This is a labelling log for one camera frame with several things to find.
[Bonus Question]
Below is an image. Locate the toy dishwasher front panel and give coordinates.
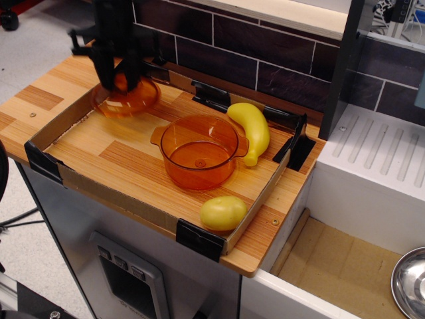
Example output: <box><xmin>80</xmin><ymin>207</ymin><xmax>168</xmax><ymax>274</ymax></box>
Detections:
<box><xmin>90</xmin><ymin>231</ymin><xmax>171</xmax><ymax>318</ymax></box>

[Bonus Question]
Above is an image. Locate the cardboard fence with black tape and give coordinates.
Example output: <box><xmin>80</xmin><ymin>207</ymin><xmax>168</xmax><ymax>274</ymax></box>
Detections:
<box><xmin>25</xmin><ymin>72</ymin><xmax>324</xmax><ymax>272</ymax></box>

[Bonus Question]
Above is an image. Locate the white toy sink unit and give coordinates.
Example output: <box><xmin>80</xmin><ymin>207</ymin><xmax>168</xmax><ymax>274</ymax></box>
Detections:
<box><xmin>240</xmin><ymin>106</ymin><xmax>424</xmax><ymax>318</ymax></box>

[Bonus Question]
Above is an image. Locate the yellow toy banana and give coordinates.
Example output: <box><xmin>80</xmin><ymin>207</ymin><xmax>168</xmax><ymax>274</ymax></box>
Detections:
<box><xmin>227</xmin><ymin>102</ymin><xmax>270</xmax><ymax>167</ymax></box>

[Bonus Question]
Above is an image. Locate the orange transparent plastic pot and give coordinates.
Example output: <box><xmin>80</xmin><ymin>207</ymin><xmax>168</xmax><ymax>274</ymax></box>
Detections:
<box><xmin>150</xmin><ymin>115</ymin><xmax>249</xmax><ymax>191</ymax></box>

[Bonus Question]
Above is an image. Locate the orange transparent pot lid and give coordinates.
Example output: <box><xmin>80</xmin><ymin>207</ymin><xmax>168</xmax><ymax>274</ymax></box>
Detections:
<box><xmin>90</xmin><ymin>72</ymin><xmax>161</xmax><ymax>118</ymax></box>

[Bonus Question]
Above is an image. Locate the yellow toy potato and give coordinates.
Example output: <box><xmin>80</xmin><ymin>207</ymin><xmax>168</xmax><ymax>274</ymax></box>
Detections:
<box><xmin>200</xmin><ymin>196</ymin><xmax>248</xmax><ymax>231</ymax></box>

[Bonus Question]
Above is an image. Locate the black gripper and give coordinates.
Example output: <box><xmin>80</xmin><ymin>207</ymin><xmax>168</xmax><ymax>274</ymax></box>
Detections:
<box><xmin>69</xmin><ymin>1</ymin><xmax>162</xmax><ymax>92</ymax></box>

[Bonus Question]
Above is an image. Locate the silver metal bowl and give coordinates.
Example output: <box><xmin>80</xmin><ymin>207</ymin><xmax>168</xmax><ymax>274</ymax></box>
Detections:
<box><xmin>390</xmin><ymin>247</ymin><xmax>424</xmax><ymax>319</ymax></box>

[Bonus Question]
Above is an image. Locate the black vertical post right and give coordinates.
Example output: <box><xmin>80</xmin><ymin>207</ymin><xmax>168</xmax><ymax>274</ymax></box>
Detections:
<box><xmin>319</xmin><ymin>1</ymin><xmax>365</xmax><ymax>140</ymax></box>

